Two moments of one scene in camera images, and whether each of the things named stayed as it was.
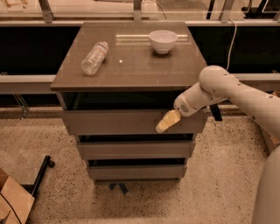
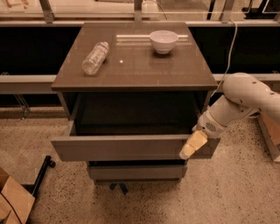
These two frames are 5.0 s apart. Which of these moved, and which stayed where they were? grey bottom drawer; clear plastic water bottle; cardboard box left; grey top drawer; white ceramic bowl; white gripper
Moved: grey top drawer; white gripper
Stayed: grey bottom drawer; white ceramic bowl; clear plastic water bottle; cardboard box left
